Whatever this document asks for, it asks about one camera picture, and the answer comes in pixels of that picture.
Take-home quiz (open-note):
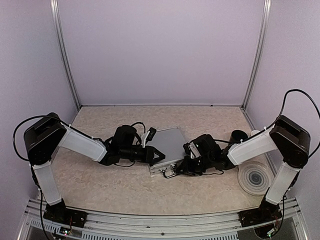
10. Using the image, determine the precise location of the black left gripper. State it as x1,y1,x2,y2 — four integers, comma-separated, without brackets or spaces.
120,145,166,164

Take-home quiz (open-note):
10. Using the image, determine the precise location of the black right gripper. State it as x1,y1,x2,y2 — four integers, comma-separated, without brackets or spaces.
175,154,213,176

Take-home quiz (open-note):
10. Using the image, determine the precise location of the aluminium poker chip case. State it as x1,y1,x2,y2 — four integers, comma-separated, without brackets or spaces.
147,127,187,177

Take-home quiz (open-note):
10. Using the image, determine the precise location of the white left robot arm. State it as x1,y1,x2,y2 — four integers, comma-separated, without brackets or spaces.
23,112,166,223

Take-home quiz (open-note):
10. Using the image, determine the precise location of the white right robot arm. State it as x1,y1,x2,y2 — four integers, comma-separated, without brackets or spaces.
174,115,311,222

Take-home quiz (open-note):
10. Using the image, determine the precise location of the dark green mug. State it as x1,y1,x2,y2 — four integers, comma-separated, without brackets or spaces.
229,129,249,144

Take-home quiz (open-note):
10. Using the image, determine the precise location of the grey striped plate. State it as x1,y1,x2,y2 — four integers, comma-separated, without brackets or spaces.
237,161,274,197

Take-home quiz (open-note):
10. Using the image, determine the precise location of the light blue mug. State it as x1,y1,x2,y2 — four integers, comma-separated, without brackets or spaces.
250,130,260,137

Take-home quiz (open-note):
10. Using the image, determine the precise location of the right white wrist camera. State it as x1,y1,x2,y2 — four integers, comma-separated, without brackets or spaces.
183,142,195,158

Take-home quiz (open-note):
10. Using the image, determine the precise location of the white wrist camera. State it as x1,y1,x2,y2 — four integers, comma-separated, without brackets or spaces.
141,127,157,148
183,142,195,158

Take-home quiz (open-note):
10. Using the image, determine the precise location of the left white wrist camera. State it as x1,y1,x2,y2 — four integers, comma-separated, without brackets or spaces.
141,127,157,148

